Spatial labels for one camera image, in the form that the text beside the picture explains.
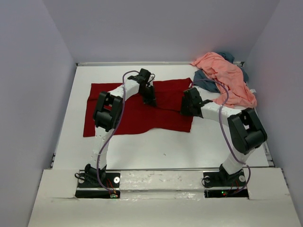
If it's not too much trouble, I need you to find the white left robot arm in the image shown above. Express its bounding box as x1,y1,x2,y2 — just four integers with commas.
84,69,156,192

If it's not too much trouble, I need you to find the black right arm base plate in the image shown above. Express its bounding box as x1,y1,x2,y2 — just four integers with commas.
201,170,249,199

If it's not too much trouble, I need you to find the aluminium front table rail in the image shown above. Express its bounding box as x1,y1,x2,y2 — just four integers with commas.
107,167,219,172

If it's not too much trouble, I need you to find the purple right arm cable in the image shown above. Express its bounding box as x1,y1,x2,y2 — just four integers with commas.
193,79,251,196

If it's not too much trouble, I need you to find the teal blue t shirt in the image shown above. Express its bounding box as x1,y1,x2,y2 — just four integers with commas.
193,52,249,93

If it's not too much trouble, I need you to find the red t shirt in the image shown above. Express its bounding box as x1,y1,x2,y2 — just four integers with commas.
82,77,194,138

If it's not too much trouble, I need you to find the aluminium back table rail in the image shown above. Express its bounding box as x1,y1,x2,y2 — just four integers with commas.
75,61,246,67

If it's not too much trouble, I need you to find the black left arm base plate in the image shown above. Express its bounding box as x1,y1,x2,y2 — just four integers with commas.
74,172,121,199

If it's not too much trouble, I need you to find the aluminium table rail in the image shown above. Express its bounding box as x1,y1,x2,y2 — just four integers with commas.
252,107,274,167
75,61,246,67
107,167,219,172

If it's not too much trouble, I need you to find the aluminium right table rail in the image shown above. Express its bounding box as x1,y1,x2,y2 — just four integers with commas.
252,107,274,167

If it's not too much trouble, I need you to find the pink t shirt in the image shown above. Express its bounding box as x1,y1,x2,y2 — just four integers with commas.
191,52,257,108

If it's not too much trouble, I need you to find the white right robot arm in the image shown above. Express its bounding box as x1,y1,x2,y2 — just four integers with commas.
180,87,267,188

